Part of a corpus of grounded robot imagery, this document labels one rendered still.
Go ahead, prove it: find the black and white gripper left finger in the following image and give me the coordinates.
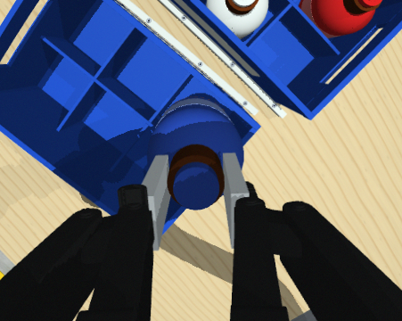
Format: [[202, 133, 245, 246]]
[[0, 155, 171, 321]]

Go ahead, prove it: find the dark blue bottle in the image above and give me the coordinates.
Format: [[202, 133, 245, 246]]
[[147, 97, 244, 210]]

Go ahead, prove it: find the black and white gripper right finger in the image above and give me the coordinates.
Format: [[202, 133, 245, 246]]
[[223, 152, 402, 321]]

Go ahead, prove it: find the red bottle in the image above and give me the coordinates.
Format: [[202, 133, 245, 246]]
[[299, 0, 382, 38]]

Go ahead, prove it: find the blue crate with dividers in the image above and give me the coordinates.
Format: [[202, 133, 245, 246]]
[[0, 0, 261, 215], [170, 0, 402, 120]]

